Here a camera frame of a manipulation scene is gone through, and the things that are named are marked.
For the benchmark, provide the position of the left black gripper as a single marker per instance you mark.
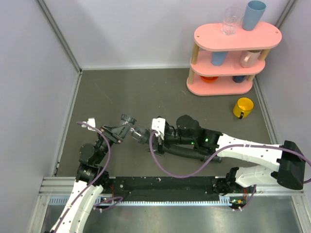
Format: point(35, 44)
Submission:
point(117, 133)

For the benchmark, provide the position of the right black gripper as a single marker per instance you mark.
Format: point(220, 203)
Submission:
point(158, 148)

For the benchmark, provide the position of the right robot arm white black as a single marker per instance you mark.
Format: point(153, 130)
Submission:
point(273, 164)

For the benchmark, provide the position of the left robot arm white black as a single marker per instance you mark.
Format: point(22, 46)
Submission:
point(91, 175)

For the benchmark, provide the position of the orange bowl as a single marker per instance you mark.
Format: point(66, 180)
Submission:
point(209, 79)

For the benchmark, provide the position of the yellow mug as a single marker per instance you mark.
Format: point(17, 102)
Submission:
point(243, 107)

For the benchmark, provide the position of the dark blue cup bottom shelf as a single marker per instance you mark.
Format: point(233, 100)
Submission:
point(238, 79)

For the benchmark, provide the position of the pink three-tier shelf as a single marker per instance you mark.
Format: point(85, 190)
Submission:
point(209, 38)

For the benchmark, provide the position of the blue cup middle shelf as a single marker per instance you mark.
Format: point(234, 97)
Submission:
point(218, 57)

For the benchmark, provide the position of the pink mug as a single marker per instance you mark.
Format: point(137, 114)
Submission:
point(249, 57)

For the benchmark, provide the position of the clear drinking glass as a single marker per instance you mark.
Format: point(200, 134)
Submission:
point(232, 19)

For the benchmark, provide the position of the tall blue cup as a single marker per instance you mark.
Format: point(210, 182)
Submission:
point(253, 13)

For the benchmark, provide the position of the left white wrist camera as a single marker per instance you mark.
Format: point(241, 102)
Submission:
point(90, 124)

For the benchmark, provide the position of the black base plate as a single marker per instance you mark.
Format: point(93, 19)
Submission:
point(205, 188)

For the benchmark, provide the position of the aluminium rail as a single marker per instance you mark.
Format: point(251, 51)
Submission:
point(59, 190)

